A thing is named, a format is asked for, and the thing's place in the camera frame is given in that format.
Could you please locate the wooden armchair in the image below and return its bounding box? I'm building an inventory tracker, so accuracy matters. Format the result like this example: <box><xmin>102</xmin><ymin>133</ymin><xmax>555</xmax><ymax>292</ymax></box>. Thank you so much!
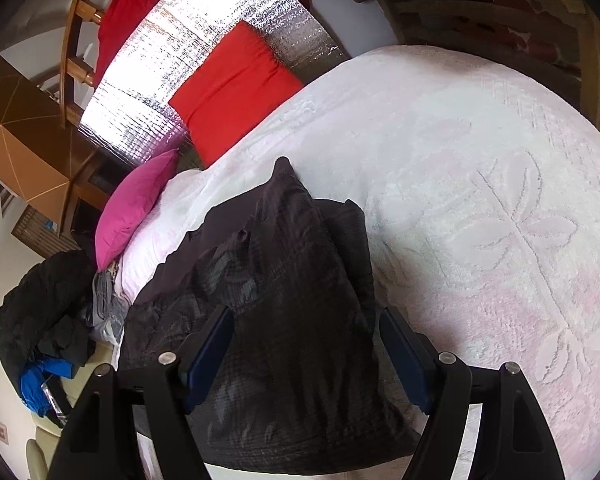
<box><xmin>390</xmin><ymin>0</ymin><xmax>600</xmax><ymax>111</ymax></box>

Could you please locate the brown cardboard box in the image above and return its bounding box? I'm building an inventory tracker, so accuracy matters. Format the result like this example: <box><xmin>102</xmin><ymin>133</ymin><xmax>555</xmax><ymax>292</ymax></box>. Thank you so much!
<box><xmin>0</xmin><ymin>52</ymin><xmax>98</xmax><ymax>221</ymax></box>

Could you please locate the wooden chair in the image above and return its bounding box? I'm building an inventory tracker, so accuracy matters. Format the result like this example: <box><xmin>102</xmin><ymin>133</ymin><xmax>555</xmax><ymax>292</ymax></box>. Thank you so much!
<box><xmin>60</xmin><ymin>0</ymin><xmax>131</xmax><ymax>128</ymax></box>

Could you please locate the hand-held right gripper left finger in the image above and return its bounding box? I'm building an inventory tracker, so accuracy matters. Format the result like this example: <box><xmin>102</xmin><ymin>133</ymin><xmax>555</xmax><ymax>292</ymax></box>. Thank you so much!
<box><xmin>47</xmin><ymin>304</ymin><xmax>237</xmax><ymax>480</ymax></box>

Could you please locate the cream chair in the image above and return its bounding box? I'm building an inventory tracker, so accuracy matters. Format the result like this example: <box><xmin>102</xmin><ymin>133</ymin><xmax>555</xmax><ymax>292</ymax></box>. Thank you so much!
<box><xmin>25</xmin><ymin>425</ymin><xmax>63</xmax><ymax>480</ymax></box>

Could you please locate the wooden slatted crate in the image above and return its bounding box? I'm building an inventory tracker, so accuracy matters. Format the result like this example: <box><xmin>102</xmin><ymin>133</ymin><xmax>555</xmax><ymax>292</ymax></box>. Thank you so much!
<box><xmin>12</xmin><ymin>205</ymin><xmax>78</xmax><ymax>256</ymax></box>

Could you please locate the black jacket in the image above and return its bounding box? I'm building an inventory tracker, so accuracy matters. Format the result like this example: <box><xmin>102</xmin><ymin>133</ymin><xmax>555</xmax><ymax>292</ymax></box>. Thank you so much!
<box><xmin>0</xmin><ymin>249</ymin><xmax>98</xmax><ymax>386</ymax></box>

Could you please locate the large black garment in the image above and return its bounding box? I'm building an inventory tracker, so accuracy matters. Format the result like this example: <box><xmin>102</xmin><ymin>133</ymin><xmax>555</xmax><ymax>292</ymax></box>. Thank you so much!
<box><xmin>117</xmin><ymin>156</ymin><xmax>421</xmax><ymax>476</ymax></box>

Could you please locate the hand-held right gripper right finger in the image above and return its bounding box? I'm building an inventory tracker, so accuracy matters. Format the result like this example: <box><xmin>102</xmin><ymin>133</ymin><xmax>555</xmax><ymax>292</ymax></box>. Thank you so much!
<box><xmin>379</xmin><ymin>306</ymin><xmax>566</xmax><ymax>480</ymax></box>

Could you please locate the white embossed bedspread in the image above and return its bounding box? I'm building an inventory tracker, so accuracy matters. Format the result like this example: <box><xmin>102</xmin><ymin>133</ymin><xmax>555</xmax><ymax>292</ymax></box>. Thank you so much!
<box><xmin>120</xmin><ymin>44</ymin><xmax>600</xmax><ymax>480</ymax></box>

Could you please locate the blue cloth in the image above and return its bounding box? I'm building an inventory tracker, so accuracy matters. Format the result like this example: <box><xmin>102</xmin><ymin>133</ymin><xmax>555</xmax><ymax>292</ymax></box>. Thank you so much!
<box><xmin>19</xmin><ymin>357</ymin><xmax>78</xmax><ymax>418</ymax></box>

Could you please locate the red cloth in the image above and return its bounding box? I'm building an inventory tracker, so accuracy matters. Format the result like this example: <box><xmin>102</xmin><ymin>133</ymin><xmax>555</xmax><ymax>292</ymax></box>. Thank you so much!
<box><xmin>94</xmin><ymin>0</ymin><xmax>201</xmax><ymax>88</ymax></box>

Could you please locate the silver foil mat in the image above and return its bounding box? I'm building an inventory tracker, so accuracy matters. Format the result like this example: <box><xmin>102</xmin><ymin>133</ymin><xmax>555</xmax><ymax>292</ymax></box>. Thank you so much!
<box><xmin>79</xmin><ymin>0</ymin><xmax>348</xmax><ymax>168</ymax></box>

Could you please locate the pink pillow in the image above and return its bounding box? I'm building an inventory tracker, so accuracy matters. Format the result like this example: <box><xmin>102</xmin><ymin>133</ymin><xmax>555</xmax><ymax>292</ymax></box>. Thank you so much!
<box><xmin>95</xmin><ymin>148</ymin><xmax>181</xmax><ymax>271</ymax></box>

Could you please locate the grey cloth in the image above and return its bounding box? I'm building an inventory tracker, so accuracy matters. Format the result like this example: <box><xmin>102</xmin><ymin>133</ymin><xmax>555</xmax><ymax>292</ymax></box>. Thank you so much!
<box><xmin>82</xmin><ymin>270</ymin><xmax>128</xmax><ymax>346</ymax></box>

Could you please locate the red cushion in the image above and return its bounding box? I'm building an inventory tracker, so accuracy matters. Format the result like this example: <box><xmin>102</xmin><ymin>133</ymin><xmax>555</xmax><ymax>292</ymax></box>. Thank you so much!
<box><xmin>167</xmin><ymin>21</ymin><xmax>303</xmax><ymax>168</ymax></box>

